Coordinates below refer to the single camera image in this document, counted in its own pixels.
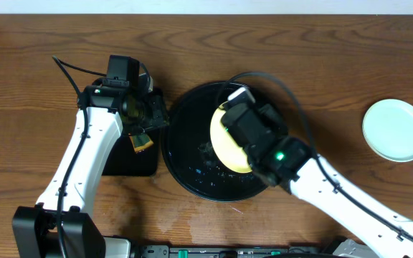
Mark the black round tray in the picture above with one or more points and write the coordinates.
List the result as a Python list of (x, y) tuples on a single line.
[(189, 155)]

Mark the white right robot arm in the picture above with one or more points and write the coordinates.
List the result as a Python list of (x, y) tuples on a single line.
[(299, 170)]

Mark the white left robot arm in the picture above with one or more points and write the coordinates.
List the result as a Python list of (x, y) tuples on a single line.
[(60, 224)]

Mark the mint plate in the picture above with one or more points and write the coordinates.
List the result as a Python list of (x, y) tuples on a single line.
[(371, 150), (387, 128)]

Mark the yellow plate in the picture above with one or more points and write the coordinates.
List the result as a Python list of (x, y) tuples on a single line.
[(228, 152)]

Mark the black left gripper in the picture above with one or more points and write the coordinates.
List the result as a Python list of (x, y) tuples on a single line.
[(155, 112)]

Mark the yellow green sponge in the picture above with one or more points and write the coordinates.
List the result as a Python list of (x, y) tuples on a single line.
[(140, 142)]

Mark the black rectangular tray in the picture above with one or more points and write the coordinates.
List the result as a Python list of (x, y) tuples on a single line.
[(124, 161)]

